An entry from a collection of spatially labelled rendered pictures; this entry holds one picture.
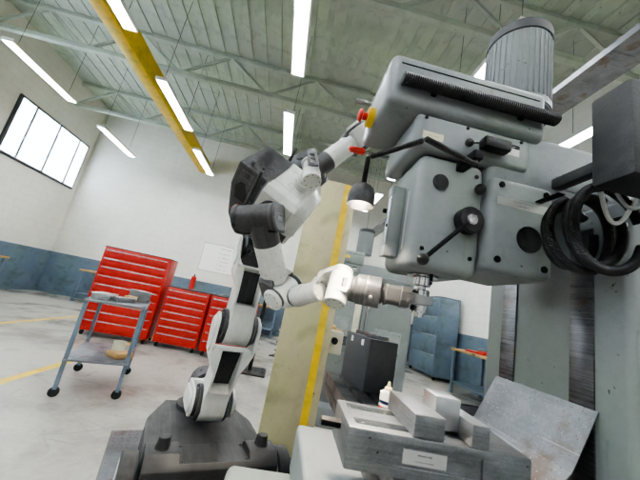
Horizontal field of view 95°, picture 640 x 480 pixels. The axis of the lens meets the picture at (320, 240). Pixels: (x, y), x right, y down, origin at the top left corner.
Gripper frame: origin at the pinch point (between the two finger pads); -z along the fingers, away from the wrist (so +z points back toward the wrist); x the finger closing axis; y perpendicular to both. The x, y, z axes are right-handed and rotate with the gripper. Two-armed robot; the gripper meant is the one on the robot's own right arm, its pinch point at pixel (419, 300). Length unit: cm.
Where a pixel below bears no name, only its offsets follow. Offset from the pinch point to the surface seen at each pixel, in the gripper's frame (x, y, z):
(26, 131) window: 399, -257, 918
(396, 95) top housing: -18, -51, 15
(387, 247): -5.8, -12.3, 11.1
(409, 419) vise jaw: -21.7, 24.4, 1.8
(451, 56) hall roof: 401, -496, -49
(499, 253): -7.1, -14.8, -16.6
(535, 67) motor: -2, -77, -25
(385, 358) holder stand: 32.7, 20.9, 5.6
